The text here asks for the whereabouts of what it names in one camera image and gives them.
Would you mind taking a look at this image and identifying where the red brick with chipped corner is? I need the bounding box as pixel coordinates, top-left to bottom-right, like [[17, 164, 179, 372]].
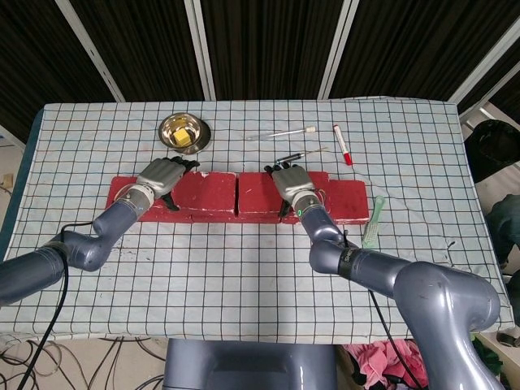
[[156, 171, 239, 215]]

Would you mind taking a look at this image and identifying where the clear pipette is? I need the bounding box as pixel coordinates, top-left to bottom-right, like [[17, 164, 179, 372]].
[[247, 125, 317, 142]]

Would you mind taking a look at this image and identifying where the checkered light blue tablecloth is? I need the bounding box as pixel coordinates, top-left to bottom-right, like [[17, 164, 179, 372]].
[[0, 96, 514, 342]]

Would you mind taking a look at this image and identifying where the grey-blue robot torso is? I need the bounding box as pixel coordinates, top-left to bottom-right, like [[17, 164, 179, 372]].
[[162, 337, 340, 390]]

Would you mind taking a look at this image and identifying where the white partition frame post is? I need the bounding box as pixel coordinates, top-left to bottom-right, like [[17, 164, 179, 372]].
[[186, 0, 216, 101], [448, 19, 520, 107], [318, 0, 361, 100], [54, 0, 125, 102]]

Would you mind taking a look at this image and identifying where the floor cable tangle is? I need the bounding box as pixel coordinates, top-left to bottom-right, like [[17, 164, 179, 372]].
[[0, 335, 167, 390]]

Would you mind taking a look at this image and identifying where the red and white marker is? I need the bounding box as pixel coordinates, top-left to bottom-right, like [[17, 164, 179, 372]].
[[332, 123, 354, 167]]

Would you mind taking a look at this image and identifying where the green plastic comb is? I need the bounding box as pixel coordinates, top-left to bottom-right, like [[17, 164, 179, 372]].
[[362, 195, 386, 249]]

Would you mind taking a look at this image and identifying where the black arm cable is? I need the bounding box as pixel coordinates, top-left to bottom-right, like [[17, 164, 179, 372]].
[[18, 222, 97, 390], [342, 230, 419, 390]]

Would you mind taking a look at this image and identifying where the stainless steel bowl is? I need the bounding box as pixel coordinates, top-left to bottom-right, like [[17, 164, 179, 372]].
[[158, 114, 212, 155]]

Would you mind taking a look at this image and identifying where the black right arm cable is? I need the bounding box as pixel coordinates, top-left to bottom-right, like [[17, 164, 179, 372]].
[[342, 230, 419, 390]]

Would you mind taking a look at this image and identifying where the black handled probe tool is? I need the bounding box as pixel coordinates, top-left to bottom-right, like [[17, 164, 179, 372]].
[[276, 145, 329, 165]]

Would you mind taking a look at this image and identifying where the green cloth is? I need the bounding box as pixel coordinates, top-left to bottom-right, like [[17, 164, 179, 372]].
[[470, 332, 504, 377]]

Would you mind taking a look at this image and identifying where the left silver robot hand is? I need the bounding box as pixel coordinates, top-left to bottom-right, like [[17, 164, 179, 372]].
[[136, 156, 201, 211]]

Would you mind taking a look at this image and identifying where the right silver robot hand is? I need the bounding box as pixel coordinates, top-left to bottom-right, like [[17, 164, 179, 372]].
[[263, 161, 316, 216]]

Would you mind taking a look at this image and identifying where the pink cloth pile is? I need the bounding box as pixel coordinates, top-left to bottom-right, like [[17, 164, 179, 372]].
[[344, 339, 427, 390]]

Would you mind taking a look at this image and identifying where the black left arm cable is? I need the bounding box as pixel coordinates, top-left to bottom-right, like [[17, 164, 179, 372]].
[[18, 222, 97, 390]]

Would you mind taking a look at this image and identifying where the dark clothed person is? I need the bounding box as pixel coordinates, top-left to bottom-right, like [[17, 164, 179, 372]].
[[485, 193, 520, 269]]

